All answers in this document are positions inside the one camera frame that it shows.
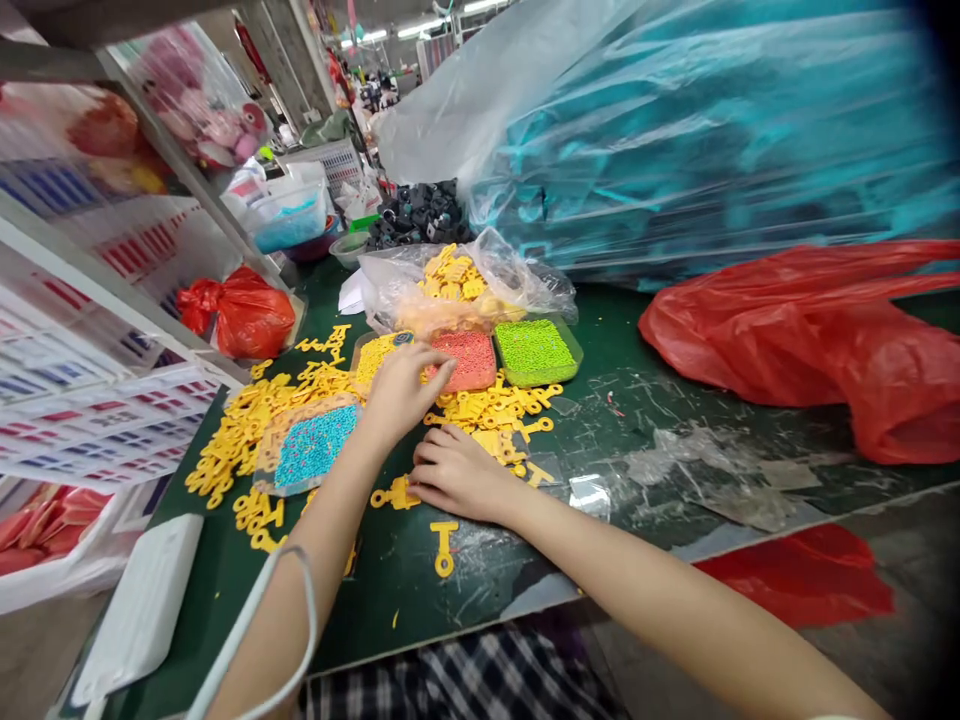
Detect person's right hand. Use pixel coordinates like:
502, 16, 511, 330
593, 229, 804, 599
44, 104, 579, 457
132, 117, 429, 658
408, 423, 528, 526

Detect yellow keyhole-shaped plastic piece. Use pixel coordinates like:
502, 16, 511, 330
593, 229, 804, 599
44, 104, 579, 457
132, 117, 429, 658
369, 473, 426, 513

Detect clear tub of blue beads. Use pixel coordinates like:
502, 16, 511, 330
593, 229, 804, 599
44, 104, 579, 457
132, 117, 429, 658
247, 178, 330, 256

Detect clear tray of pink beads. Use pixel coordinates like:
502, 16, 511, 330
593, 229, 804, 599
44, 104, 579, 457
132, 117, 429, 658
423, 329, 500, 397

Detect red plastic bag on floor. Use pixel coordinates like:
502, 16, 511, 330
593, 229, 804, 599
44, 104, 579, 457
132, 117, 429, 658
693, 522, 897, 630

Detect pale green bowl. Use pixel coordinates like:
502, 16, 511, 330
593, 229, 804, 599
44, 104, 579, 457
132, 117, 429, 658
329, 230, 372, 271

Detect white bin of red pieces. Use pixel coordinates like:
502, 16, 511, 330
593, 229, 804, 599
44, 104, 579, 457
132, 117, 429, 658
0, 479, 144, 618

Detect purple bowl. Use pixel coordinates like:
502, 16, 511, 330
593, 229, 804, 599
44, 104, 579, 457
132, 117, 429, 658
284, 215, 340, 264

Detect small knotted red plastic bag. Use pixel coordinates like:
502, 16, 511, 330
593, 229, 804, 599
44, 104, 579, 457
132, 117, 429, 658
176, 266, 298, 362

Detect person's left hand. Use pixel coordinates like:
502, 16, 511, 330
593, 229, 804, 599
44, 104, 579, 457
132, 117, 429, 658
358, 341, 459, 453

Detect clear tray of yellow beads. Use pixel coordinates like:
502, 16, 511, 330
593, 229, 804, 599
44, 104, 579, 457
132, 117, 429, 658
350, 329, 418, 391

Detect clear bag of yellow parts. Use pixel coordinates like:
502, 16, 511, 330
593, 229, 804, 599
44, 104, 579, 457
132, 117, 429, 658
358, 227, 580, 337

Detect yellow T-shaped plastic piece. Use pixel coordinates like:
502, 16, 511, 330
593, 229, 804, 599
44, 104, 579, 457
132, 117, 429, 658
429, 520, 460, 580

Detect large red plastic bag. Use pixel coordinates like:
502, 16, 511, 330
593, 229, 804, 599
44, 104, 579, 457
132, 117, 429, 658
638, 239, 960, 466

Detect white lattice basket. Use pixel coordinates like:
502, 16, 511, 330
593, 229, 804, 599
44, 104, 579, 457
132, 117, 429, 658
278, 138, 364, 198

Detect clear bag of pink plush toys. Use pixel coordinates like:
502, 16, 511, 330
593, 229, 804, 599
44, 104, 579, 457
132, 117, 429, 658
123, 22, 273, 175

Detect pile of black plastic parts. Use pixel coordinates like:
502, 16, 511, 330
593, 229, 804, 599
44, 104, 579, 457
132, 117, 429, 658
365, 178, 475, 253

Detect clear tray of green beads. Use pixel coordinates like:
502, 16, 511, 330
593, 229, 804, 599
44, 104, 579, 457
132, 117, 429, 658
492, 316, 586, 390

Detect clear tray of mixed blue beads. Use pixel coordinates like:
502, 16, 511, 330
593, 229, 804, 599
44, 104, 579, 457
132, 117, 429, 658
253, 398, 366, 498

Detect person's legs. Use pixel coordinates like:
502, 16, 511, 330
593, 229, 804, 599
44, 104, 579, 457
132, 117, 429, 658
299, 607, 631, 720

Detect white shelf rack with packets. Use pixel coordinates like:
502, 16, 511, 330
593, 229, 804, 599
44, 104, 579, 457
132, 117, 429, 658
0, 22, 310, 496

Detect large clear bag of teal goods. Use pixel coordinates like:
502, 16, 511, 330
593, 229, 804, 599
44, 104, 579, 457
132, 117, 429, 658
377, 0, 960, 292

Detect clear plastic film scraps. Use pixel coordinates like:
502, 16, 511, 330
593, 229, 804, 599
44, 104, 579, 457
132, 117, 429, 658
568, 419, 826, 535

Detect white flat plastic box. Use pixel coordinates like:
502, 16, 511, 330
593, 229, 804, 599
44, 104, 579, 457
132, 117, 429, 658
68, 512, 205, 710

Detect white paper sheet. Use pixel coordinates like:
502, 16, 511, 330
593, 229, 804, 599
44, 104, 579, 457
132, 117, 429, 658
337, 268, 370, 316

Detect pile of yellow plastic parts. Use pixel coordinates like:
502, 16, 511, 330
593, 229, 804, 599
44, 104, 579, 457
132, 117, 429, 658
183, 322, 565, 556

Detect white cable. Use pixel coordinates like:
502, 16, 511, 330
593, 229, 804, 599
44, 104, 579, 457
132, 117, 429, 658
183, 543, 320, 720

